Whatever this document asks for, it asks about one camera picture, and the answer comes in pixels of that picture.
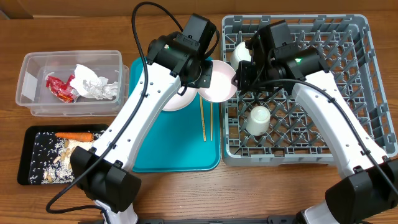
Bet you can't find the pink bowl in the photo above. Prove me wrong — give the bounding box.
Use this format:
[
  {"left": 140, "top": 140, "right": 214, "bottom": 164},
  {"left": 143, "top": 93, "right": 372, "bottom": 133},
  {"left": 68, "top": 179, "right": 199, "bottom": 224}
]
[{"left": 198, "top": 60, "right": 237, "bottom": 103}]

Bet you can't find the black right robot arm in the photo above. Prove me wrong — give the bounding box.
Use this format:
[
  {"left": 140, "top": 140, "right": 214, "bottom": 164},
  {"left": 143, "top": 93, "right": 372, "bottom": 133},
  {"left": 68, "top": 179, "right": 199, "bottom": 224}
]
[{"left": 235, "top": 21, "right": 397, "bottom": 223}]

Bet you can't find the pile of rice and peanuts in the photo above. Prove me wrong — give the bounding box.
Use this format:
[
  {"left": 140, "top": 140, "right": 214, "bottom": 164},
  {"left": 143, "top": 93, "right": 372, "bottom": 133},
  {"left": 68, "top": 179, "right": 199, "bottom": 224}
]
[{"left": 28, "top": 130, "right": 104, "bottom": 185}]

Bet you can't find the white bowl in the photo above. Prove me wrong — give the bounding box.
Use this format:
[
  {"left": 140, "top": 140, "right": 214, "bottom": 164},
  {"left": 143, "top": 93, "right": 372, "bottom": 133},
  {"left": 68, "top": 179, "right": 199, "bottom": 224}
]
[{"left": 229, "top": 41, "right": 251, "bottom": 71}]

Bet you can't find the teal plastic tray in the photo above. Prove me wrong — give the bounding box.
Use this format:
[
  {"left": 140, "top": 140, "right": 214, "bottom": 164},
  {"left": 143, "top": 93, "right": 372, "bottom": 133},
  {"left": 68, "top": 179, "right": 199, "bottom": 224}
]
[{"left": 128, "top": 55, "right": 221, "bottom": 173}]

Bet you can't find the grey dishwasher rack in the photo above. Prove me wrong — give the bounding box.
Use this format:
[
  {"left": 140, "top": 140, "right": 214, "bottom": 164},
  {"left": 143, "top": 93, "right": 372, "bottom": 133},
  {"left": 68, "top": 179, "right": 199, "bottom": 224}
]
[{"left": 221, "top": 14, "right": 397, "bottom": 166}]

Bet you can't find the clear plastic bin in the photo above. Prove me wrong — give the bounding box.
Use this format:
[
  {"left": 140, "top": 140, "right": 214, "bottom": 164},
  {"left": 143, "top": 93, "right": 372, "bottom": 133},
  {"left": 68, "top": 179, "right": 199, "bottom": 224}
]
[{"left": 16, "top": 50, "right": 129, "bottom": 116}]

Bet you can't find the white cup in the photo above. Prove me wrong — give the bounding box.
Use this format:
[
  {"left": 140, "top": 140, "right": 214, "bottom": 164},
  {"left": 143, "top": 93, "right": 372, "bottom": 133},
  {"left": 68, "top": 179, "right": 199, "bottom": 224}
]
[{"left": 246, "top": 106, "right": 271, "bottom": 136}]

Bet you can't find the orange carrot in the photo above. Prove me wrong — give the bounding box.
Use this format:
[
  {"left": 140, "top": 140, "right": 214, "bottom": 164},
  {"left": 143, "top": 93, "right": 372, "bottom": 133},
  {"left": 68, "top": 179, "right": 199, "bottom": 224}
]
[{"left": 55, "top": 133, "right": 94, "bottom": 142}]

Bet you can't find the pink plate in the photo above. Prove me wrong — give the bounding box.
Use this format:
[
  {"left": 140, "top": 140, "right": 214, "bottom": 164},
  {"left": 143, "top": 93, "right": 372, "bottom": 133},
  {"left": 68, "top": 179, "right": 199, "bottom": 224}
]
[{"left": 162, "top": 88, "right": 197, "bottom": 111}]

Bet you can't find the red snack wrapper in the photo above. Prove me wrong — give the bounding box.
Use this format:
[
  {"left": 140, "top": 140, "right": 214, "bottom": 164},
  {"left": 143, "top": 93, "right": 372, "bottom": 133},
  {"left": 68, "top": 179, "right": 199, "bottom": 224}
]
[{"left": 45, "top": 74, "right": 80, "bottom": 103}]

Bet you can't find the black tray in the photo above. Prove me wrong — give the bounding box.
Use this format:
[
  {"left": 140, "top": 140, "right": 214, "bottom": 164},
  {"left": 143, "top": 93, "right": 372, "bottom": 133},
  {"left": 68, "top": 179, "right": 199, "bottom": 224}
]
[{"left": 17, "top": 124, "right": 108, "bottom": 185}]

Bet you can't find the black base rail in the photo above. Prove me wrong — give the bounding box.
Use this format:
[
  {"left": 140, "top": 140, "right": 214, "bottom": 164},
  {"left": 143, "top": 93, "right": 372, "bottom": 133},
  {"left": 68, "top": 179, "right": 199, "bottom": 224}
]
[{"left": 77, "top": 214, "right": 299, "bottom": 224}]

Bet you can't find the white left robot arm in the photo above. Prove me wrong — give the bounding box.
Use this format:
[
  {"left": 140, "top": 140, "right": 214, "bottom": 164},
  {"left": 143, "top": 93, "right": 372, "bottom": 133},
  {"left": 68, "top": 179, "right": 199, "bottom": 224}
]
[{"left": 70, "top": 14, "right": 220, "bottom": 223}]

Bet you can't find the aluminium foil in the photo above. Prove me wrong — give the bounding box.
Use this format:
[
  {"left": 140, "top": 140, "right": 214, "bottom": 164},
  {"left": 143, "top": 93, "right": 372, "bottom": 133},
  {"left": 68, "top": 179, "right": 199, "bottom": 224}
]
[{"left": 91, "top": 81, "right": 119, "bottom": 100}]

